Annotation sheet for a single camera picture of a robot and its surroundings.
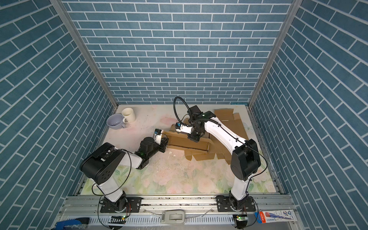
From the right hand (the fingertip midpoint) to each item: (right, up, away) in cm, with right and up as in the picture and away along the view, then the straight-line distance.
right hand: (190, 133), depth 86 cm
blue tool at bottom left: (-52, -40, -18) cm, 68 cm away
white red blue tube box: (+43, -39, -16) cm, 60 cm away
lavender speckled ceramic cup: (-56, +7, +20) cm, 60 cm away
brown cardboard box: (+8, -11, +5) cm, 14 cm away
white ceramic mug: (-44, +12, +16) cm, 49 cm away
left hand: (-15, -4, +8) cm, 17 cm away
